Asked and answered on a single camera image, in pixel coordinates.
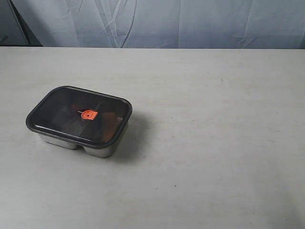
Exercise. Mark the white backdrop curtain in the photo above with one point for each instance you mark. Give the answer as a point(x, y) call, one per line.
point(184, 24)

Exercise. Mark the dark vertical frame post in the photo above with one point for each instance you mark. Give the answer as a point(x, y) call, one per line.
point(14, 31)

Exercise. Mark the dark transparent lunch box lid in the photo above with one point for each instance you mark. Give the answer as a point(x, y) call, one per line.
point(52, 116)

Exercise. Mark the red sausage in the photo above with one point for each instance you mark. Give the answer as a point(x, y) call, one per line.
point(76, 107)

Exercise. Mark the steel lunch box tray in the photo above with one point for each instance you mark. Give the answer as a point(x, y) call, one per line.
point(103, 153)

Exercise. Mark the yellow cheese slice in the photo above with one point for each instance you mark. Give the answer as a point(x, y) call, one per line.
point(109, 125)

